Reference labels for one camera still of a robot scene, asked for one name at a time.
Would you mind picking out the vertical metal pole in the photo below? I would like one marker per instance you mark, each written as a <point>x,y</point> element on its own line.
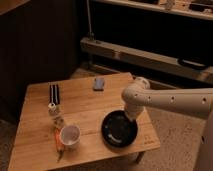
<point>91,34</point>

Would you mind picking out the white sauce bottle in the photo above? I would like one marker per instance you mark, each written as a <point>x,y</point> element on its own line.
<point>55,114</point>

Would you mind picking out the black handle on beam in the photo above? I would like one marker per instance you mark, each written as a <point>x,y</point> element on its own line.
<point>191,65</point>

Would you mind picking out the white paper cup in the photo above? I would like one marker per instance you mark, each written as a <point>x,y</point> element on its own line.
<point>70,136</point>

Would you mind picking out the long metal rail beam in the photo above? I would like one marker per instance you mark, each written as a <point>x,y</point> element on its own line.
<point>144,59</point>

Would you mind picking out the orange carrot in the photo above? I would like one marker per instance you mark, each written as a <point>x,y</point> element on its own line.
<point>59,146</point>

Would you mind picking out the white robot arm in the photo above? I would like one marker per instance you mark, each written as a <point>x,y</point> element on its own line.
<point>138,94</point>

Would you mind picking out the black ceramic bowl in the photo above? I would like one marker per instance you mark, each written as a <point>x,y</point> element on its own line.
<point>117,130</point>

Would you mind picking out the blue sponge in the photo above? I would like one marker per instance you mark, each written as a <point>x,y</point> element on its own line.
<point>98,84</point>

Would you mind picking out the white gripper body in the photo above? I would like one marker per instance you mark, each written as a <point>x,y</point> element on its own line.
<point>133,111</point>

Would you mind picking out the wooden low table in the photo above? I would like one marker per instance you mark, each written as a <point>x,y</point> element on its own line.
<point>34,148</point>

